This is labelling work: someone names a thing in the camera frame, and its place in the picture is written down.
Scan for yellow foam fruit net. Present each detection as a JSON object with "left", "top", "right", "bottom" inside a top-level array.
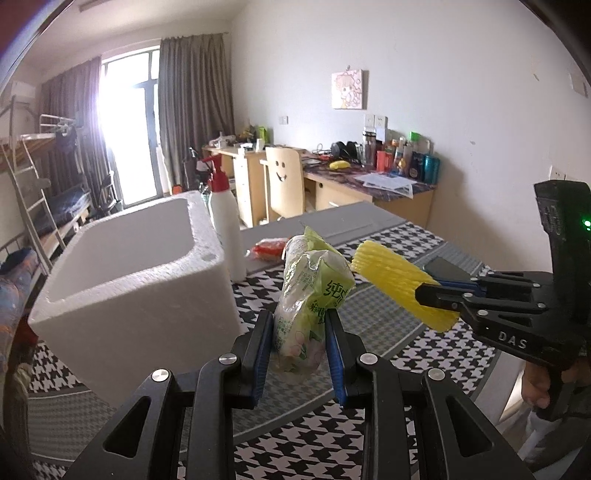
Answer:
[{"left": 351, "top": 240, "right": 460, "bottom": 332}]

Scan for person's right hand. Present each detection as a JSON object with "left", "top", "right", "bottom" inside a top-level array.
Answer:
[{"left": 521, "top": 361, "right": 591, "bottom": 411}]

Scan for papers on desk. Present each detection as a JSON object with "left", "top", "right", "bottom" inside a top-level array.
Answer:
[{"left": 355, "top": 172, "right": 416, "bottom": 199}]

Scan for houndstooth table cloth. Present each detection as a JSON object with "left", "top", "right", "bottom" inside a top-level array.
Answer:
[{"left": 29, "top": 203, "right": 498, "bottom": 479}]

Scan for teal bottle on desk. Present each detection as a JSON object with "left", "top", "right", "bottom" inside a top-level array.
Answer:
[{"left": 423, "top": 155, "right": 441, "bottom": 185}]

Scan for white styrofoam box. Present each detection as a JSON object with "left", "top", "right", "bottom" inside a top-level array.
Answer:
[{"left": 29, "top": 192, "right": 246, "bottom": 407}]

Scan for wooden desk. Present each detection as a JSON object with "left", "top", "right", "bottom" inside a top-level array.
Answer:
[{"left": 201, "top": 146, "right": 435, "bottom": 228}]

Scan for yellow object on desk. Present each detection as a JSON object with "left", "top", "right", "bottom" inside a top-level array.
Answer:
[{"left": 329, "top": 160, "right": 351, "bottom": 171}]

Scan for red snack packet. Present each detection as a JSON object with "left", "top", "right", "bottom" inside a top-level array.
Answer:
[{"left": 249, "top": 238, "right": 288, "bottom": 262}]

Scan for wooden smiley chair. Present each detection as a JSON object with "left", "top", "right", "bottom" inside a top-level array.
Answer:
[{"left": 260, "top": 147, "right": 305, "bottom": 222}]

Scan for white red spray bottle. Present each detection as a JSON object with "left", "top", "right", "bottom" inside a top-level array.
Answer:
[{"left": 204, "top": 154, "right": 246, "bottom": 283}]

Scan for blue plaid bedding bundle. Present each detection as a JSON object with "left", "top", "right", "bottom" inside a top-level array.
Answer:
[{"left": 1, "top": 247, "right": 39, "bottom": 334}]

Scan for black folding chair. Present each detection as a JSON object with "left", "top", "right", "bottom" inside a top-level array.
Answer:
[{"left": 94, "top": 171, "right": 122, "bottom": 219}]

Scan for metal bunk bed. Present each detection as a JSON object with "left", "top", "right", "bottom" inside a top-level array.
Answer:
[{"left": 1, "top": 99, "right": 87, "bottom": 275}]

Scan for right brown curtain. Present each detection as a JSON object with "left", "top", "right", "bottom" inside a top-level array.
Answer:
[{"left": 157, "top": 33, "right": 235, "bottom": 185}]

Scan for brown curtain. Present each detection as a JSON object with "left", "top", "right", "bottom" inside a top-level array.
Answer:
[
  {"left": 157, "top": 33, "right": 235, "bottom": 185},
  {"left": 38, "top": 57, "right": 109, "bottom": 204}
]

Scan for left brown curtain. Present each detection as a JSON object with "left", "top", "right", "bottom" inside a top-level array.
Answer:
[{"left": 38, "top": 57, "right": 109, "bottom": 204}]

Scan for glass balcony door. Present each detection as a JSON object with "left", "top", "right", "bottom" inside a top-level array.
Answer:
[{"left": 99, "top": 48, "right": 163, "bottom": 207}]

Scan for white air conditioner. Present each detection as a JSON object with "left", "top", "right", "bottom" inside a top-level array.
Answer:
[{"left": 1, "top": 81, "right": 36, "bottom": 104}]

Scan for cartoon wall picture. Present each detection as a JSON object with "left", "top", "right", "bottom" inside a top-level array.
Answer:
[{"left": 331, "top": 69, "right": 363, "bottom": 110}]

